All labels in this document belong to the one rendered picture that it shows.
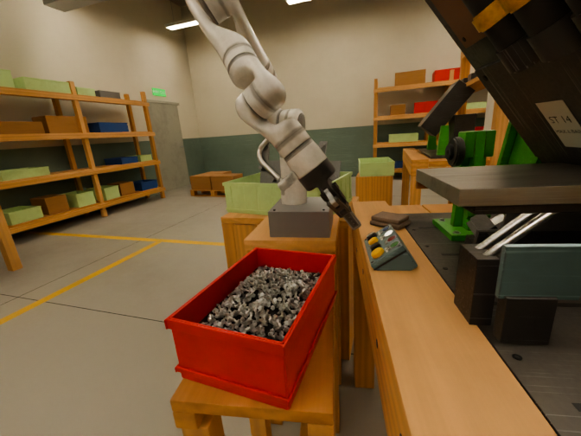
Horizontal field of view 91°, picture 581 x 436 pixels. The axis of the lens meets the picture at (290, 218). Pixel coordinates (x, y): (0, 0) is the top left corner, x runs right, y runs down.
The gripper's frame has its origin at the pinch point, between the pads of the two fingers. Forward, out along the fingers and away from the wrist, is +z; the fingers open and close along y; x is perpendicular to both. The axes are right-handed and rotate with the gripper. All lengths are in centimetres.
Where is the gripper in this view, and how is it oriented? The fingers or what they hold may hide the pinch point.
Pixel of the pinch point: (352, 221)
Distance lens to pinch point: 63.3
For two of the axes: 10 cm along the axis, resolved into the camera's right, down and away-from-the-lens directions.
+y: 1.4, -2.9, 9.5
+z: 6.2, 7.7, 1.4
